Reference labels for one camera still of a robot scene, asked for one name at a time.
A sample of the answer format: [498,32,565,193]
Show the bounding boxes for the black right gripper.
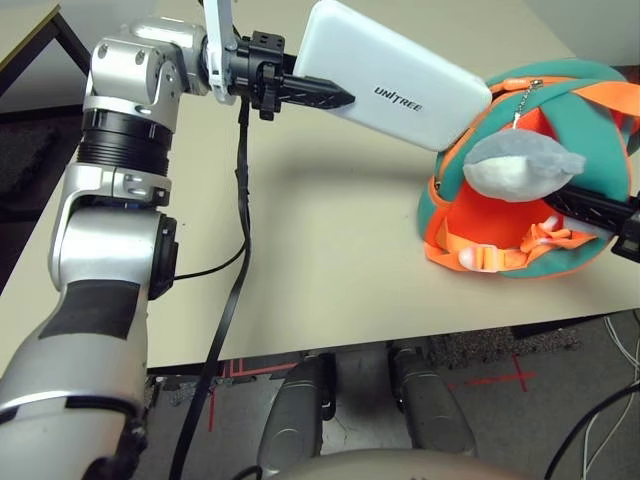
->
[544,187,640,264]

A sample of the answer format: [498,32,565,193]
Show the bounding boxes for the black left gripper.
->
[224,30,357,121]

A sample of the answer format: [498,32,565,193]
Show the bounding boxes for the white Unitree pencil case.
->
[292,0,494,152]

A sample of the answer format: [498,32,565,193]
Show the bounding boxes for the orange and teal backpack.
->
[418,58,640,280]

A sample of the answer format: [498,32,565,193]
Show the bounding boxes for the grey white plush keychain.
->
[462,79,587,202]

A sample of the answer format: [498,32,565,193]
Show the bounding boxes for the grey robot right leg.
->
[389,344,476,459]

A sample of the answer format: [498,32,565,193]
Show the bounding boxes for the grey robot leg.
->
[257,357,334,471]
[389,344,476,459]

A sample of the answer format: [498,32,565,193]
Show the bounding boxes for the black foam floor mat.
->
[0,117,66,221]

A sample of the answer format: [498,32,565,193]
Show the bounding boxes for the grey robot left leg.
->
[257,357,334,471]

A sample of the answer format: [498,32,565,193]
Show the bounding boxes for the beige robot torso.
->
[279,447,541,480]

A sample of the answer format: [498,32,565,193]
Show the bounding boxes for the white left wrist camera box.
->
[202,0,239,106]

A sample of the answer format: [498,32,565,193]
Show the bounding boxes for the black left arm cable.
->
[167,97,254,480]

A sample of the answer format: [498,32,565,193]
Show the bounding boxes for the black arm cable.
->
[542,382,640,480]
[167,97,254,480]

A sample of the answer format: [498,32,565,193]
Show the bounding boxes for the white floor cables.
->
[582,309,640,471]

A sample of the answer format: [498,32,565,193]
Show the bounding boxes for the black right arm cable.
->
[542,382,640,480]

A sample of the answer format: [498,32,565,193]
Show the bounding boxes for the beige table with black frame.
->
[0,2,96,101]

